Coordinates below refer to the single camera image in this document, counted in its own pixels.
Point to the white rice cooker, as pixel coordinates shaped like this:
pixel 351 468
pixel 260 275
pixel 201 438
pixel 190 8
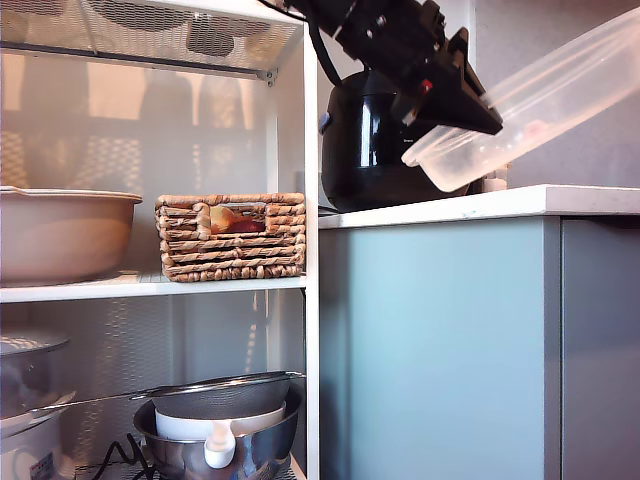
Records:
pixel 27 450

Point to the white plastic scoop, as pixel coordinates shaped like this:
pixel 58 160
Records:
pixel 220 446

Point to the white ceramic bowl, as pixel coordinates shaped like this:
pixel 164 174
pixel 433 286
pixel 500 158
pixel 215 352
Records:
pixel 172 425

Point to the black Philips rice cooker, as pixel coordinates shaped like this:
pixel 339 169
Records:
pixel 360 150

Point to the steel pot with lid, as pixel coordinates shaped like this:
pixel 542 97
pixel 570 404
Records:
pixel 27 370

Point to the yellow onion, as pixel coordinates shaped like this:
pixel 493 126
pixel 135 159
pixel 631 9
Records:
pixel 220 218

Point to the teal kitchen cabinet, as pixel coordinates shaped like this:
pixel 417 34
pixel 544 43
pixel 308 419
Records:
pixel 440 350

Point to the clear plastic microwave lid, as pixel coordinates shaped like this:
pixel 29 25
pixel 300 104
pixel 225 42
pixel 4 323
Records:
pixel 540 100

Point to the red onion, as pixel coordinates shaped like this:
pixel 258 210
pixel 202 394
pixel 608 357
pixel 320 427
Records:
pixel 246 226

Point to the white metal shelf unit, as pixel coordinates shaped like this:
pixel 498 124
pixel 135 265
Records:
pixel 311 250

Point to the woven wicker basket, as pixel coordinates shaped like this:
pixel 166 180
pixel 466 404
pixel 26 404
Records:
pixel 232 255

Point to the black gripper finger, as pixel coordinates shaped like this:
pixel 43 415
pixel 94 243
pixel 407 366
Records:
pixel 450 102
pixel 465 55

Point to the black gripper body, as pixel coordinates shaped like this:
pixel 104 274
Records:
pixel 395 40

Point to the stainless steel mixing bowl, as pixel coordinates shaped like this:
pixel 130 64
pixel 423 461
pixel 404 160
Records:
pixel 267 445

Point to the large beige bowl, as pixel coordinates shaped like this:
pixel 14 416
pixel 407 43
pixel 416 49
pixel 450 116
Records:
pixel 65 235

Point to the clear salt grinder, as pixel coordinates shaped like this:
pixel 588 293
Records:
pixel 496 182

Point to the metal mesh strainer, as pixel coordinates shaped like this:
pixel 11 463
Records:
pixel 222 397

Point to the grey rectangular container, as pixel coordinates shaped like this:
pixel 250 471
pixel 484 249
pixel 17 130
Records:
pixel 210 37

